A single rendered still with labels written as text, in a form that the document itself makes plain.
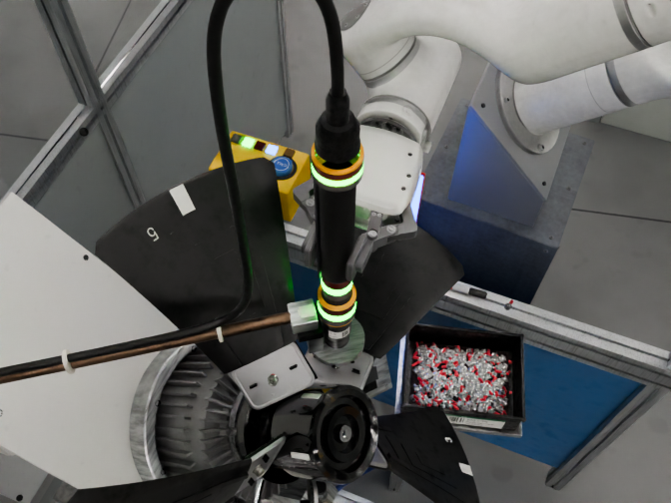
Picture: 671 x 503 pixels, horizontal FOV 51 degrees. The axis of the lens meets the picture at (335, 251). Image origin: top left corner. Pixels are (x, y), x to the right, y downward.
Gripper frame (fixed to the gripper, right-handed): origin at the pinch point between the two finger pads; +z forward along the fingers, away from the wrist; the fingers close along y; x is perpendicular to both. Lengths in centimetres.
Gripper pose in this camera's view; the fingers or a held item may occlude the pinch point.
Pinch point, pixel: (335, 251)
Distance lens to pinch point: 70.3
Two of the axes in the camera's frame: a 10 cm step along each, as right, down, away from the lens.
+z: -3.7, 7.8, -5.0
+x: 0.1, -5.4, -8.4
